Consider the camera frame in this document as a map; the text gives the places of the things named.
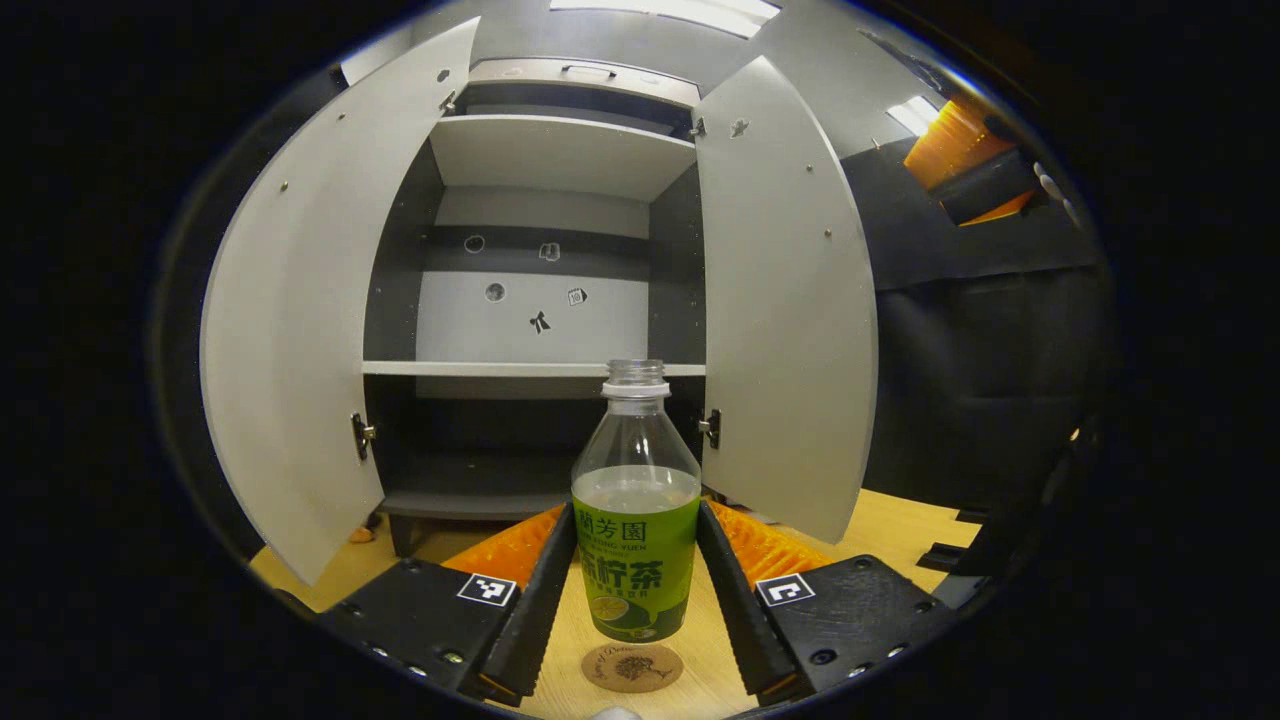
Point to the green label bottle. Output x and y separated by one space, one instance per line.
635 570

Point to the black backdrop cloth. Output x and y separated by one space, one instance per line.
980 350

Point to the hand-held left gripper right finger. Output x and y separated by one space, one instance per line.
735 610

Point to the round wooden coaster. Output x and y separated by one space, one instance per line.
632 668

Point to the ceiling light panel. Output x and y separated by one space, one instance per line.
660 12
912 115

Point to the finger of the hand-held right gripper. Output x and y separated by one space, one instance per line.
950 140
985 188

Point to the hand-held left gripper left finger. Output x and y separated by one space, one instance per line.
540 610

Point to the white cabinet drawer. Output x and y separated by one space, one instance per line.
520 75

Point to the white cabinet door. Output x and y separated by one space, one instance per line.
300 350
790 330

